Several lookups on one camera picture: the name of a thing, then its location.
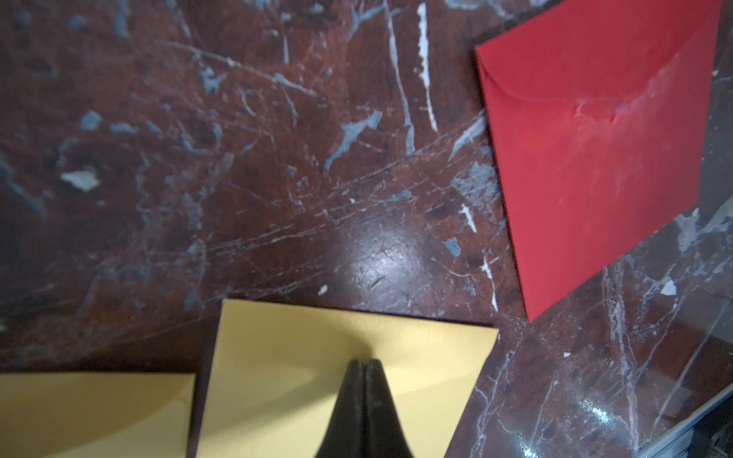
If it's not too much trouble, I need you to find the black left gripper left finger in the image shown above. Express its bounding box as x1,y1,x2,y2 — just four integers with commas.
316,360,366,458

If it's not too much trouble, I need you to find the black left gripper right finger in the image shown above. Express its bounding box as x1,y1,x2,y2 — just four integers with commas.
365,359,412,457

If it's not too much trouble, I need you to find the large yellow envelope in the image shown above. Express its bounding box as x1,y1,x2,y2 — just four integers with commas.
197,300,498,457

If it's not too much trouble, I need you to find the small yellow envelope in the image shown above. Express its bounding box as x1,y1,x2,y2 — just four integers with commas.
1,372,196,457

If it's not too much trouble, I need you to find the red envelope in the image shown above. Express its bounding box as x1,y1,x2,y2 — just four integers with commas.
476,1,722,319

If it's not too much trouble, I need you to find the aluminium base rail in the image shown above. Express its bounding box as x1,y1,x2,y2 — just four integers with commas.
636,385,732,458

